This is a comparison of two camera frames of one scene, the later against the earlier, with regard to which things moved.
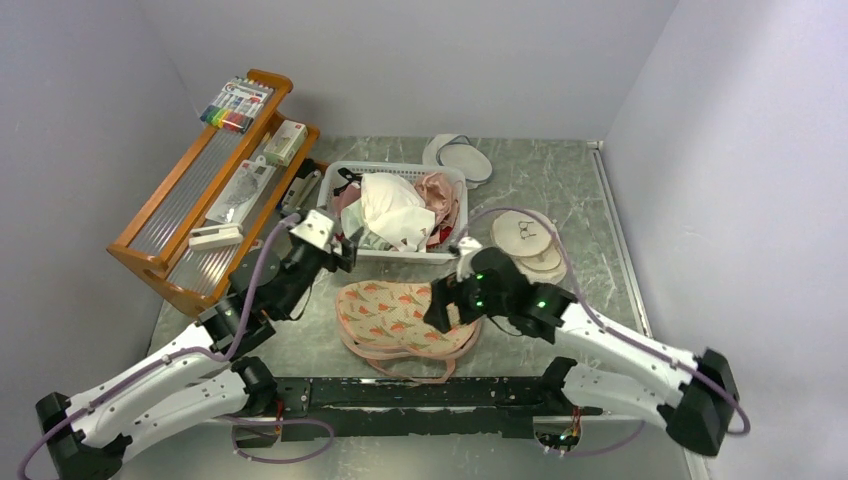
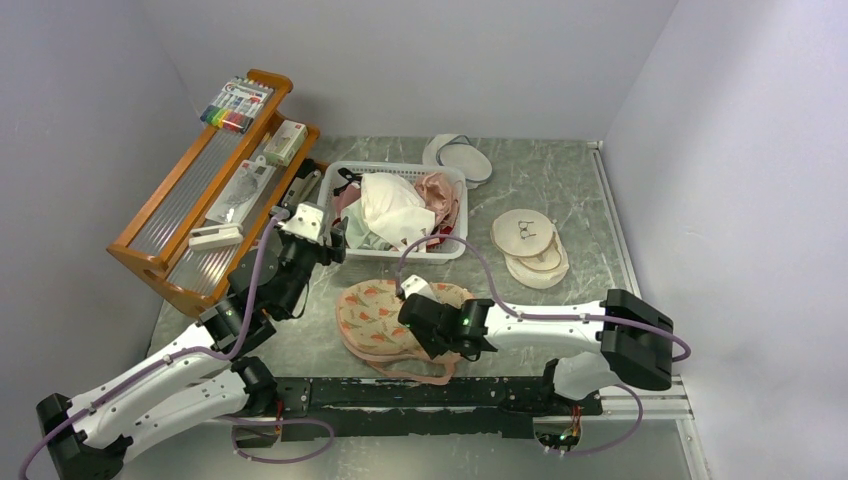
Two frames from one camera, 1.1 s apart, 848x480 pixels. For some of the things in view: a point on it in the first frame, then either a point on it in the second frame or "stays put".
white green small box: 285,143 stays put
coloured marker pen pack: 237,104 stays put
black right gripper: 444,291 → 432,348
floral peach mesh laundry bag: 384,321 stays put
